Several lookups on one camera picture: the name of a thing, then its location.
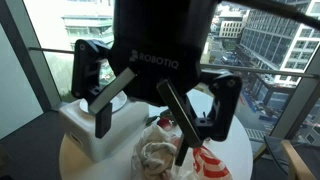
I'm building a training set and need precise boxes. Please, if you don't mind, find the white red plastic bag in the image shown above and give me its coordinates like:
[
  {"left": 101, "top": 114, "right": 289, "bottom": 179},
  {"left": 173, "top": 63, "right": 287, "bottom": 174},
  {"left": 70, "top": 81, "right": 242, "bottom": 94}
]
[{"left": 169, "top": 132, "right": 234, "bottom": 180}]

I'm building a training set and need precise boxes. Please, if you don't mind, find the wooden chair grey cushion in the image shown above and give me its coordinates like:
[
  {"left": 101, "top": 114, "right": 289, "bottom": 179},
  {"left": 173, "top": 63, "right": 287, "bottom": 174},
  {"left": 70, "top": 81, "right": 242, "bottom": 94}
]
[{"left": 254, "top": 135, "right": 320, "bottom": 180}]

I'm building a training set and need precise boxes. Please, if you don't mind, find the white square box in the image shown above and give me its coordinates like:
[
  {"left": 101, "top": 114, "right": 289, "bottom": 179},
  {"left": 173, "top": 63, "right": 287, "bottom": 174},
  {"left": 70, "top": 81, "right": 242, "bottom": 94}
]
[{"left": 58, "top": 95, "right": 150, "bottom": 164}]

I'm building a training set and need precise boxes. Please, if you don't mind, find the dark window mullion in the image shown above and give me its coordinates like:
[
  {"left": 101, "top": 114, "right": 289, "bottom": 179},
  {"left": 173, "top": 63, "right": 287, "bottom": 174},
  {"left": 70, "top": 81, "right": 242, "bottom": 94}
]
[
  {"left": 269, "top": 46, "right": 320, "bottom": 140},
  {"left": 0, "top": 0, "right": 62, "bottom": 113}
]

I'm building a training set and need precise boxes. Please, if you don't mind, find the metal window railing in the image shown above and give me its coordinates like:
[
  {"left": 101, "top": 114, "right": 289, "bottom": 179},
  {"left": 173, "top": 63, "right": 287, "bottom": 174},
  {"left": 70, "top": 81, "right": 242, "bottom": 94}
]
[{"left": 28, "top": 46, "right": 320, "bottom": 80}]

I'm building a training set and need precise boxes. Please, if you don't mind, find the white paper plate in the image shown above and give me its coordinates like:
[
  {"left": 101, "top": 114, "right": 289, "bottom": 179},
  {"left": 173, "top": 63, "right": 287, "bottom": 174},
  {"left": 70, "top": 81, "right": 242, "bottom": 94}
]
[{"left": 79, "top": 90, "right": 129, "bottom": 115}]

